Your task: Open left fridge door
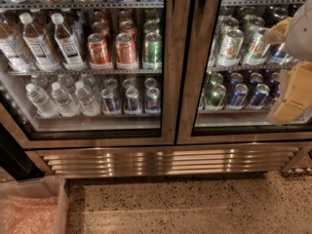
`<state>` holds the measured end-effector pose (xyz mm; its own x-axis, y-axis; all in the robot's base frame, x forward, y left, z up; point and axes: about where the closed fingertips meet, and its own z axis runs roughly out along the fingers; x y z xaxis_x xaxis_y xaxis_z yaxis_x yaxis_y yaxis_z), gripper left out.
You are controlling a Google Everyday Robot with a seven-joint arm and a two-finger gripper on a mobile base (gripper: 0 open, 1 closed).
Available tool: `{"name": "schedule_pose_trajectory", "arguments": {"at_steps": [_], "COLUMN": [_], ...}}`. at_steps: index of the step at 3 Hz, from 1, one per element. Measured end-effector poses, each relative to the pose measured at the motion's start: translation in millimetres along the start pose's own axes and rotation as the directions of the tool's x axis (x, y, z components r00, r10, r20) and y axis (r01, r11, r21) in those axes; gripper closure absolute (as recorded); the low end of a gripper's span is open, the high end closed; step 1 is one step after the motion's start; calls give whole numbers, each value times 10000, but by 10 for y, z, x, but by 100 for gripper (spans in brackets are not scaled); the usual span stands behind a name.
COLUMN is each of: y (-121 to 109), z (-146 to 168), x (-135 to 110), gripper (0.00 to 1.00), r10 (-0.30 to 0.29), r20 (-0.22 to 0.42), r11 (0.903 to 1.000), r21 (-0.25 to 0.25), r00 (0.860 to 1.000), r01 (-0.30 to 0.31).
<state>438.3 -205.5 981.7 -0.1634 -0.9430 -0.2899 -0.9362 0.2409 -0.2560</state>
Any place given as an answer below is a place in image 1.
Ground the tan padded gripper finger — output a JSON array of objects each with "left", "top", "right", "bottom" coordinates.
[
  {"left": 264, "top": 18, "right": 293, "bottom": 45},
  {"left": 267, "top": 62, "right": 312, "bottom": 125}
]

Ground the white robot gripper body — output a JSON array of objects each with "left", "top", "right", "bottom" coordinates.
[{"left": 286, "top": 0, "right": 312, "bottom": 61}]

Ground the stainless glass fridge door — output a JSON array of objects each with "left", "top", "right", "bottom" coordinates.
[
  {"left": 177, "top": 0, "right": 312, "bottom": 144},
  {"left": 1, "top": 0, "right": 191, "bottom": 150}
]

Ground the green can lower right fridge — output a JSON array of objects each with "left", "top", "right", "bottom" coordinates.
[{"left": 205, "top": 84, "right": 226, "bottom": 110}]

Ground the stainless louvered fridge base grille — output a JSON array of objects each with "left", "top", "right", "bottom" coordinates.
[{"left": 26, "top": 141, "right": 311, "bottom": 178}]

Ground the silver blue tall can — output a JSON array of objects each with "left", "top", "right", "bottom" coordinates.
[{"left": 268, "top": 43, "right": 293, "bottom": 65}]

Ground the white green soda can right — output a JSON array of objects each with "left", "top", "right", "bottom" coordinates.
[{"left": 242, "top": 27, "right": 270, "bottom": 65}]

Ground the white green soda can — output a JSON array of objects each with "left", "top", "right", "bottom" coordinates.
[
  {"left": 217, "top": 29, "right": 244, "bottom": 67},
  {"left": 242, "top": 27, "right": 270, "bottom": 65}
]

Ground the blue can lower middle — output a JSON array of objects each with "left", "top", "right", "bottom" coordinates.
[{"left": 248, "top": 83, "right": 270, "bottom": 108}]

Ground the white green soda can left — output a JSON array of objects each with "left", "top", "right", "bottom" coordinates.
[{"left": 217, "top": 29, "right": 244, "bottom": 67}]

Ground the blue can lower left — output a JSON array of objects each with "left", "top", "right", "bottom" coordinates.
[{"left": 226, "top": 84, "right": 249, "bottom": 109}]

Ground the front green soda can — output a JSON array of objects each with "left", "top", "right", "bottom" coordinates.
[{"left": 142, "top": 32, "right": 162, "bottom": 69}]

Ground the right blue energy drink can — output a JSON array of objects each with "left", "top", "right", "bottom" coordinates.
[{"left": 146, "top": 87, "right": 160, "bottom": 114}]

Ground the blue energy drink can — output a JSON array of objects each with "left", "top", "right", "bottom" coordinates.
[
  {"left": 101, "top": 88, "right": 121, "bottom": 115},
  {"left": 146, "top": 87, "right": 160, "bottom": 114},
  {"left": 125, "top": 87, "right": 141, "bottom": 115}
]

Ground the front orange soda can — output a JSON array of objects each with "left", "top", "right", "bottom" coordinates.
[{"left": 115, "top": 33, "right": 138, "bottom": 70}]

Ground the middle blue energy drink can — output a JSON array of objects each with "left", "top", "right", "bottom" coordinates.
[{"left": 125, "top": 87, "right": 141, "bottom": 115}]

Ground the front red cola can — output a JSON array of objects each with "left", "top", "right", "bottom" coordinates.
[{"left": 87, "top": 33, "right": 113, "bottom": 70}]

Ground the left blue energy drink can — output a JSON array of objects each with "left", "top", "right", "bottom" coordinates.
[{"left": 101, "top": 88, "right": 121, "bottom": 115}]

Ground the right clear water bottle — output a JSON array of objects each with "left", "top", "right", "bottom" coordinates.
[{"left": 75, "top": 81, "right": 100, "bottom": 117}]

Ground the clear water bottle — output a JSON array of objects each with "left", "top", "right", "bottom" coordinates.
[
  {"left": 75, "top": 81, "right": 100, "bottom": 117},
  {"left": 25, "top": 83, "right": 59, "bottom": 118},
  {"left": 52, "top": 82, "right": 80, "bottom": 117}
]

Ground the front right tea bottle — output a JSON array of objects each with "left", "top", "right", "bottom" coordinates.
[{"left": 52, "top": 13, "right": 85, "bottom": 71}]

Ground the tea bottle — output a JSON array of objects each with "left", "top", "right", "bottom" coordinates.
[
  {"left": 19, "top": 13, "right": 60, "bottom": 72},
  {"left": 52, "top": 13, "right": 85, "bottom": 71},
  {"left": 0, "top": 16, "right": 33, "bottom": 73}
]

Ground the middle clear water bottle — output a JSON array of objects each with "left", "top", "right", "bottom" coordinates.
[{"left": 52, "top": 82, "right": 80, "bottom": 117}]

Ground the front middle tea bottle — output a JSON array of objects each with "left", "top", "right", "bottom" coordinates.
[{"left": 19, "top": 13, "right": 60, "bottom": 72}]

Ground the left clear water bottle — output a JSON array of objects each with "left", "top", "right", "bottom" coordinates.
[{"left": 25, "top": 83, "right": 59, "bottom": 118}]

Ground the front left tea bottle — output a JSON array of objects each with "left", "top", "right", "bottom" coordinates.
[{"left": 0, "top": 16, "right": 33, "bottom": 73}]

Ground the translucent plastic storage bin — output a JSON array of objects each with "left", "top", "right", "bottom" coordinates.
[{"left": 0, "top": 176, "right": 69, "bottom": 234}]

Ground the pink bubble wrap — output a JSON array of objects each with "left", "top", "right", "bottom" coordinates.
[{"left": 0, "top": 195, "right": 58, "bottom": 234}]

